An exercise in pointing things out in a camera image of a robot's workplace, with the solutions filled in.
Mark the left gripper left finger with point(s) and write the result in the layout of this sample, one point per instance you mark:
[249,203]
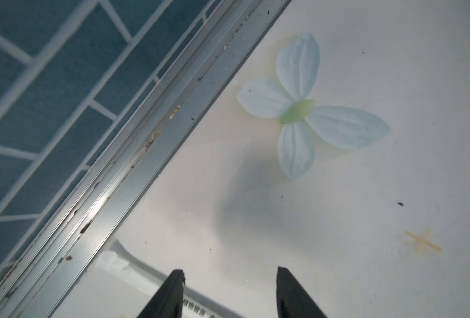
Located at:
[167,302]

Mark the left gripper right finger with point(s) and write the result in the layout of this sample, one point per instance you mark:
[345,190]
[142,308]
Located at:
[292,299]

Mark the aluminium side frame rail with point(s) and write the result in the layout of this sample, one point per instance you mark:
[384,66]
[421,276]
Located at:
[69,243]

